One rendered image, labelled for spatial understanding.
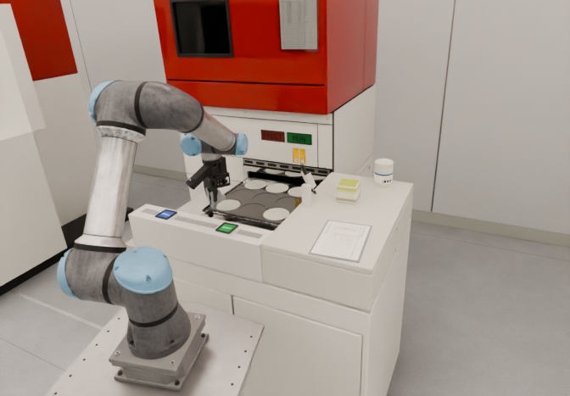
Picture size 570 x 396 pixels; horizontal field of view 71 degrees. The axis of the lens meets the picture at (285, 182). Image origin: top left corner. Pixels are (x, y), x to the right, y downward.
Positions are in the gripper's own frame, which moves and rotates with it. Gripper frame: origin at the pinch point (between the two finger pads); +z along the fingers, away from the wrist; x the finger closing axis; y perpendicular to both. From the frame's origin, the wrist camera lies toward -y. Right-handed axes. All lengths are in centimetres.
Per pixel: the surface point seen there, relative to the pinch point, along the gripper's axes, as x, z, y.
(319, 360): -59, 34, 4
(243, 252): -36.7, -0.7, -7.8
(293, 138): 1.8, -18.6, 42.4
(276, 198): -8.5, 1.3, 25.1
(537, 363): -86, 91, 118
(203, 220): -16.3, -4.7, -11.0
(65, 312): 104, 91, -57
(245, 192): 6.2, 1.3, 18.9
